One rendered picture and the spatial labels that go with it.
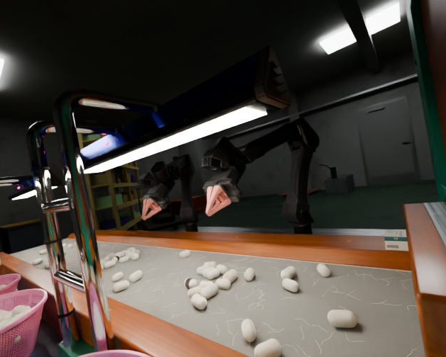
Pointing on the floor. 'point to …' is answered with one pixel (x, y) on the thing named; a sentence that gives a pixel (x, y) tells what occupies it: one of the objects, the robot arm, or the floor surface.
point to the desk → (21, 236)
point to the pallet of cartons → (181, 204)
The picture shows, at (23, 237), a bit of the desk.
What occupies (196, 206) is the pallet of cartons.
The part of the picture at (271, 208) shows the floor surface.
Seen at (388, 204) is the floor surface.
